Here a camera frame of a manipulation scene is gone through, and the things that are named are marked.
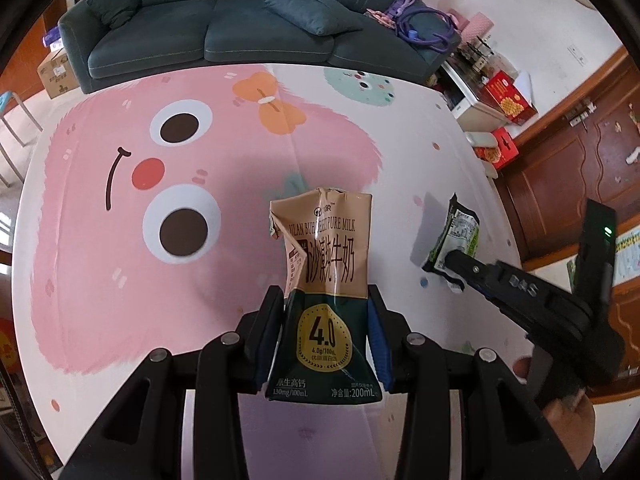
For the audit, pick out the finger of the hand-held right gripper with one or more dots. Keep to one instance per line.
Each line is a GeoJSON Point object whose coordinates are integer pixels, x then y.
{"type": "Point", "coordinates": [500, 300]}
{"type": "Point", "coordinates": [480, 270]}

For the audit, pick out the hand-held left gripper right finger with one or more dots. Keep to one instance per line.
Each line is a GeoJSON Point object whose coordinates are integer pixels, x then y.
{"type": "Point", "coordinates": [380, 355]}

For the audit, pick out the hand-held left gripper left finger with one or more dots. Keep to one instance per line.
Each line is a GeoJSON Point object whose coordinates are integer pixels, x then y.
{"type": "Point", "coordinates": [265, 360]}

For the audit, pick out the green snack packet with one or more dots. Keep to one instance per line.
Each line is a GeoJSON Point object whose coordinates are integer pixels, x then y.
{"type": "Point", "coordinates": [457, 230]}

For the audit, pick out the person's right hand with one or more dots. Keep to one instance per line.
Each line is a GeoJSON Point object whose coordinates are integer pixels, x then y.
{"type": "Point", "coordinates": [570, 425]}

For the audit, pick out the small red gift box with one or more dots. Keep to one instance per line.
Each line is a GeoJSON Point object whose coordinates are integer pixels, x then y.
{"type": "Point", "coordinates": [497, 149]}

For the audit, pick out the wooden door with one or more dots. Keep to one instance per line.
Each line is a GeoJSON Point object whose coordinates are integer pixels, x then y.
{"type": "Point", "coordinates": [565, 160]}

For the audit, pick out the cartoon printed tablecloth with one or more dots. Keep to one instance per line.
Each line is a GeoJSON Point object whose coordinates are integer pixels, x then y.
{"type": "Point", "coordinates": [150, 270]}

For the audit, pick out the white low cabinet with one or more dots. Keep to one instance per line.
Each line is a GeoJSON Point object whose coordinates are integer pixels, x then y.
{"type": "Point", "coordinates": [470, 105]}

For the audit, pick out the large red gift box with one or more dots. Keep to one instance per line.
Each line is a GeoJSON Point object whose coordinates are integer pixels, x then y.
{"type": "Point", "coordinates": [510, 97]}

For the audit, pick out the cluster of small jars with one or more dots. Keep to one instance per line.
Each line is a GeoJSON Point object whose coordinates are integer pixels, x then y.
{"type": "Point", "coordinates": [485, 57]}

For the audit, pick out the pink paper bag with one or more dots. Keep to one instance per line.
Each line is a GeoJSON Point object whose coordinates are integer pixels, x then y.
{"type": "Point", "coordinates": [475, 27]}

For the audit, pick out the purple backpack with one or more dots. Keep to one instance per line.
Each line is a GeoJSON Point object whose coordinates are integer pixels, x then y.
{"type": "Point", "coordinates": [425, 20]}

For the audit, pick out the large dark blue cushion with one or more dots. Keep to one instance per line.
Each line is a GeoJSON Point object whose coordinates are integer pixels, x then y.
{"type": "Point", "coordinates": [310, 15]}

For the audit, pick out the dark blue sofa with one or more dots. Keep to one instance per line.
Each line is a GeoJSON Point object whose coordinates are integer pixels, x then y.
{"type": "Point", "coordinates": [250, 20]}

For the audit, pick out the brown cardboard box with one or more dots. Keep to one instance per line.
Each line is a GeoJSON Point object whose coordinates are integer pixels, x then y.
{"type": "Point", "coordinates": [57, 75]}

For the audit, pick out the blue round stool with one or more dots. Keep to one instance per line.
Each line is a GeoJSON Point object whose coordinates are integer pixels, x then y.
{"type": "Point", "coordinates": [12, 110]}

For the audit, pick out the purple packet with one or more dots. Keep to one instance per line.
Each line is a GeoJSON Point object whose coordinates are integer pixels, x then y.
{"type": "Point", "coordinates": [52, 39]}

